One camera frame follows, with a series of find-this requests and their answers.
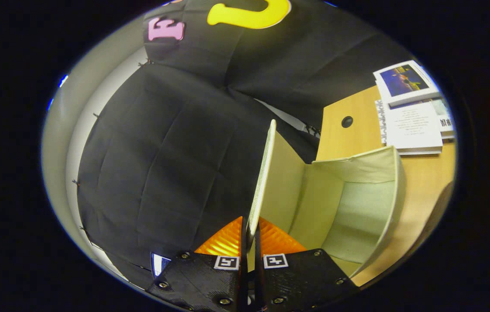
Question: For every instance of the book with night photo cover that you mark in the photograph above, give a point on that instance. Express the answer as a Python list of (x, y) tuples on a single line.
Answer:
[(405, 80)]

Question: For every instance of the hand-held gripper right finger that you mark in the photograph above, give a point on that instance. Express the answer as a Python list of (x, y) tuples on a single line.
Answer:
[(258, 281)]

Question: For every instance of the green fabric storage box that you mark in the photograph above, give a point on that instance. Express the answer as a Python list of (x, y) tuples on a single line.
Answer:
[(357, 208)]

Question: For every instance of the white text-covered book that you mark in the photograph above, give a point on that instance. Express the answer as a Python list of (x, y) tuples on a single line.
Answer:
[(413, 128)]

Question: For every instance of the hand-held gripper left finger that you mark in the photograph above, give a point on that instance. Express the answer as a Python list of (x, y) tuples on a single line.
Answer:
[(243, 281)]

